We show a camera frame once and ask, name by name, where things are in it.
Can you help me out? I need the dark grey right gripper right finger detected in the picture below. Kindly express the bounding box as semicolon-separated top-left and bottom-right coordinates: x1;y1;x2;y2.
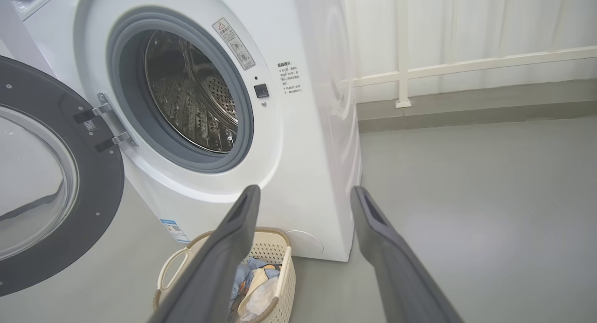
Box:
350;186;462;323

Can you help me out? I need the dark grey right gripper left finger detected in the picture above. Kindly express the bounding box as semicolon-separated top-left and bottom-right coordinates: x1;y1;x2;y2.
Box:
149;185;261;323

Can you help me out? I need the blue cartoon print garment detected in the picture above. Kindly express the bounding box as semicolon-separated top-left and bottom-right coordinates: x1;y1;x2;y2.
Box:
229;257;281;309

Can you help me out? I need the pile of clothes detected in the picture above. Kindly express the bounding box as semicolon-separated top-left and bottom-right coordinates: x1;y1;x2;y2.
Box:
237;267;281;322

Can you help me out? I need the dark round washer door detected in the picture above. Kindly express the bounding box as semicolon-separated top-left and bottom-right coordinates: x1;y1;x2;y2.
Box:
0;55;125;296

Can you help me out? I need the white front-load washing machine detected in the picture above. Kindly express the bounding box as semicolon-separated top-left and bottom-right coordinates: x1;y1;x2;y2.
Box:
0;0;362;263

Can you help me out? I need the stainless steel washing machine drum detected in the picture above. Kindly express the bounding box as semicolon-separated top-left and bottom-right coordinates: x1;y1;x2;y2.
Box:
145;29;238;153

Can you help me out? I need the metal door hinge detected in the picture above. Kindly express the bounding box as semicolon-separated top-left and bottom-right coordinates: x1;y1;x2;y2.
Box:
74;92;139;152

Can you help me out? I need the grey rubber door gasket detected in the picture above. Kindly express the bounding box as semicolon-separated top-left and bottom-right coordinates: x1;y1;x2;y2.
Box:
106;11;255;174

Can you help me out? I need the cream perforated laundry basket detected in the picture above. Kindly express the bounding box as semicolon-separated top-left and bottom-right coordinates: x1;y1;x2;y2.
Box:
153;227;297;323

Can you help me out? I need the blue energy label sticker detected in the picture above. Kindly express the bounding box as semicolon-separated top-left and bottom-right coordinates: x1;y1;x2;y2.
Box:
160;219;191;243

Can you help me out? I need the round white filter cover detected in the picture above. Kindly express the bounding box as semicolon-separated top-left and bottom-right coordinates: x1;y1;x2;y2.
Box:
285;230;324;257

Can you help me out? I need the grey warning sticker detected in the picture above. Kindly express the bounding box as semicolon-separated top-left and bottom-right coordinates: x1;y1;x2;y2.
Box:
212;18;256;71

